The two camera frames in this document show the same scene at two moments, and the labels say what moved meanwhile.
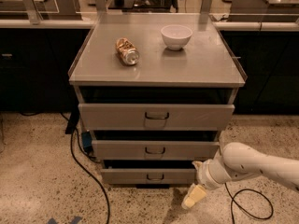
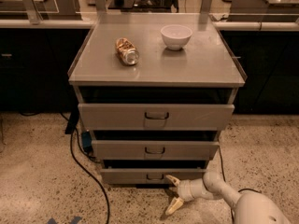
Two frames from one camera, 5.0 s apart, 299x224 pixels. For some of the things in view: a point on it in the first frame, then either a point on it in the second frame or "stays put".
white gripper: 203,175 → 185,191
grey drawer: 141,116 stays put
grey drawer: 148,175 stays put
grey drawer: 153,150 stays put
